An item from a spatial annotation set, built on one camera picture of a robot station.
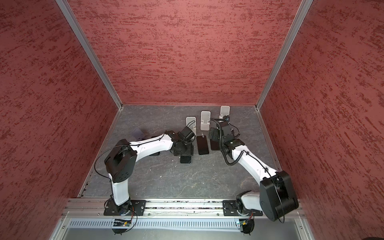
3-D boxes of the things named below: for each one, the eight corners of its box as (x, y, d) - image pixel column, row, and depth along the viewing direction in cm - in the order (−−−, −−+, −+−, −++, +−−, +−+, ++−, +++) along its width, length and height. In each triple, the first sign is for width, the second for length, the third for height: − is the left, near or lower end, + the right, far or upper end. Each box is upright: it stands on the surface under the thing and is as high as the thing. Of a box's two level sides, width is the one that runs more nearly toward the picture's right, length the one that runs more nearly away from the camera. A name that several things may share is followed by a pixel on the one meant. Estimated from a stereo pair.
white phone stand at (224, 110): (219, 120, 113) (221, 111, 105) (218, 115, 117) (220, 105, 109) (228, 120, 113) (230, 111, 105) (227, 115, 117) (229, 105, 109)
